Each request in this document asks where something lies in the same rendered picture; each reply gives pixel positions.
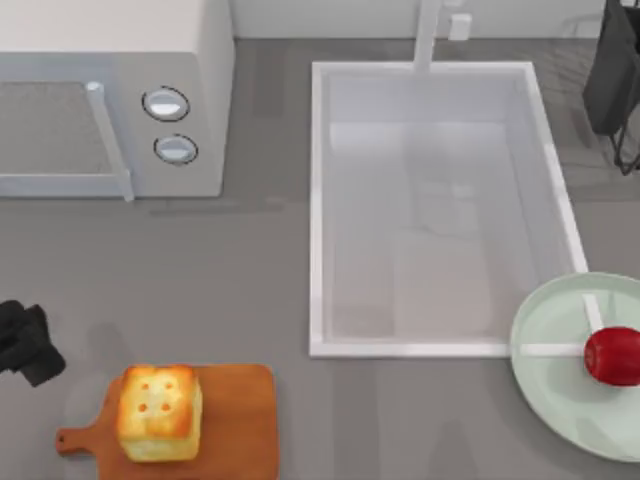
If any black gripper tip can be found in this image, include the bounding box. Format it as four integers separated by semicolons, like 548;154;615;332
0;299;67;388

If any red apple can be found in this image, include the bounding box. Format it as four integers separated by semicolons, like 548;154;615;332
583;327;640;387

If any wooden cutting board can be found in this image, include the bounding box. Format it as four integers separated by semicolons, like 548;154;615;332
55;363;280;480

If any round microwave knob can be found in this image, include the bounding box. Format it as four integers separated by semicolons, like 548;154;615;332
153;134;200;165
141;86;191;123

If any tall white tap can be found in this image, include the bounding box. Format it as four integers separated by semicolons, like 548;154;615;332
412;0;472;76

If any microwave door handle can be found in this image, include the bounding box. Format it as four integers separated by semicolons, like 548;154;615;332
84;81;135;203

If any pale microwave oven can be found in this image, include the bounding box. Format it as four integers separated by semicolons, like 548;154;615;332
0;0;236;202

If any white sink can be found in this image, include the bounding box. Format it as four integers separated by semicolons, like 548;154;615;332
308;60;590;359

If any pale green divided plate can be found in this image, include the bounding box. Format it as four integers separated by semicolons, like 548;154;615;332
509;271;640;464

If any toasted bread loaf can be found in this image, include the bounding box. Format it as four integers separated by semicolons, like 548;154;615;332
117;364;204;463

